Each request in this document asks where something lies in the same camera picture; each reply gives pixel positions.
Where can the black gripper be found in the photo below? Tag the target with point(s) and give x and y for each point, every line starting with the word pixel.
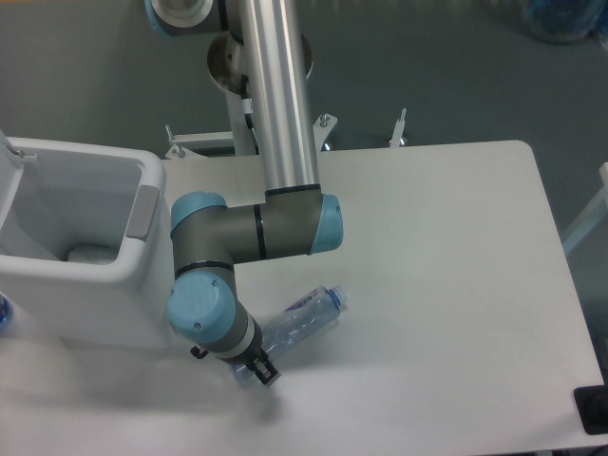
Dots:
pixel 253 357

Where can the clear plastic water bottle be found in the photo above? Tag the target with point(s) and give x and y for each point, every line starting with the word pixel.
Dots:
pixel 312 313

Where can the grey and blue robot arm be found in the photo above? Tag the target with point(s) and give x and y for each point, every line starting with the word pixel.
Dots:
pixel 209 237

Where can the trash inside trash can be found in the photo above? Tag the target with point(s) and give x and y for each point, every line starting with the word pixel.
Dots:
pixel 91 254

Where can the white trash can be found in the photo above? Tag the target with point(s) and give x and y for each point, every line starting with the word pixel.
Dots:
pixel 55 195

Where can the black device at table edge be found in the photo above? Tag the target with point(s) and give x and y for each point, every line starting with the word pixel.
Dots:
pixel 591 403

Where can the blue plastic bag on floor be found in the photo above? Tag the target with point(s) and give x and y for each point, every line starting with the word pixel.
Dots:
pixel 565 22

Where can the white pedestal base frame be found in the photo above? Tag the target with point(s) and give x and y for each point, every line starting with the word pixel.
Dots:
pixel 224 143

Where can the white frame at right edge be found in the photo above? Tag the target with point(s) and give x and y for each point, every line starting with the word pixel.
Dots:
pixel 588 218

